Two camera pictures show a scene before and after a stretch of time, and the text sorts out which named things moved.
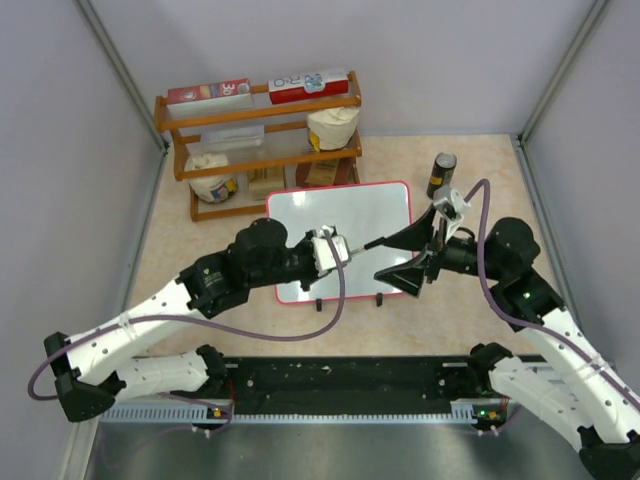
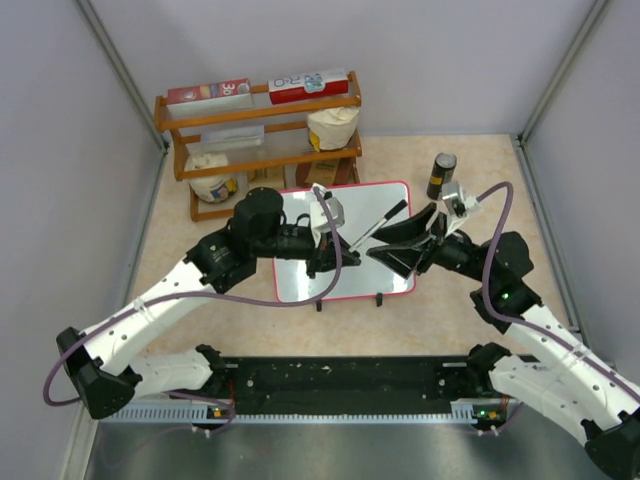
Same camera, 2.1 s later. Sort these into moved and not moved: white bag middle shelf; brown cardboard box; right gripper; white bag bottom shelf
Moved: right gripper
Not moved: brown cardboard box; white bag middle shelf; white bag bottom shelf
